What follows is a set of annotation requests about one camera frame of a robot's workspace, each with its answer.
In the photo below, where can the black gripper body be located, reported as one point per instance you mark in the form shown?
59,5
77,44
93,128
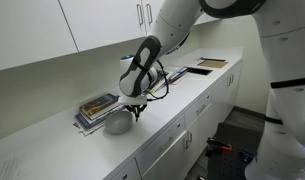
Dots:
136,110

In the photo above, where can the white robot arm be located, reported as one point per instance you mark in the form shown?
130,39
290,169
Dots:
281,29

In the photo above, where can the grey bowl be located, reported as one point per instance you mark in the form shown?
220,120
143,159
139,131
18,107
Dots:
119,122

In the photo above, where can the white lower cabinet unit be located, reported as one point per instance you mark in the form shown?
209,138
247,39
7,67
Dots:
172,133

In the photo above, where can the stack of books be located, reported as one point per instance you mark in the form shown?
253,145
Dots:
92,115

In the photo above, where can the left orange black clamp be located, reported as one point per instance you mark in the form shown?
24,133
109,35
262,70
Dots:
223,146

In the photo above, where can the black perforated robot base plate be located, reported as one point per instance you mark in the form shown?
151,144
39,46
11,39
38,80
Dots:
230,165

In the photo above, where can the white upper wall cabinets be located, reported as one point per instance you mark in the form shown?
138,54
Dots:
36,30

